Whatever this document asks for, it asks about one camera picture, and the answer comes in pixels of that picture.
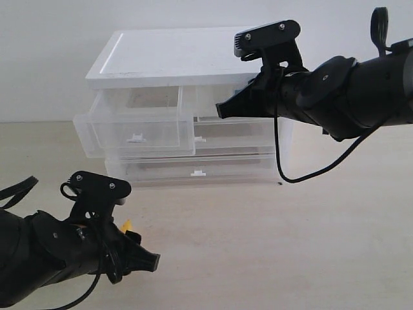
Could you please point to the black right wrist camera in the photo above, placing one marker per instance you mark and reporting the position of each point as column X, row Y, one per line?
column 273, row 43

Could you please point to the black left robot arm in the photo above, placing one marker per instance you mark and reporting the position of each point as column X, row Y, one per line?
column 16, row 280

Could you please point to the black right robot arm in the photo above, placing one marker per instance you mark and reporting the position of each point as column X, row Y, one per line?
column 343, row 96

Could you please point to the clear bottom wide drawer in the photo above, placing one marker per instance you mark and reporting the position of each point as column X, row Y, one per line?
column 194, row 169

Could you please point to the yellow toy cheese wedge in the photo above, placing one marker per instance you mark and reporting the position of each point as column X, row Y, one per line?
column 127, row 226

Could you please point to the white plastic drawer cabinet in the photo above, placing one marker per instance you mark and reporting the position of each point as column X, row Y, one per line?
column 185, row 57

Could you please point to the clear middle wide drawer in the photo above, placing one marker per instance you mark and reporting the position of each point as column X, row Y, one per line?
column 233, row 135

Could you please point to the clear wide drawer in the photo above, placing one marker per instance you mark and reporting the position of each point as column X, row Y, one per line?
column 233, row 135
column 194, row 169

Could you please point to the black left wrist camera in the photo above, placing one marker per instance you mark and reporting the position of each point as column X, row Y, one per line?
column 94, row 196

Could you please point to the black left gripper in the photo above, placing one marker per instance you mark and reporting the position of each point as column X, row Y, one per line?
column 61, row 250

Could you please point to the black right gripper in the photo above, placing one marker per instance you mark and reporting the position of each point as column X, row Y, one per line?
column 267, row 97

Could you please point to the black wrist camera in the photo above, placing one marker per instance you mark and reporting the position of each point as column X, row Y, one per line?
column 273, row 43
column 94, row 196

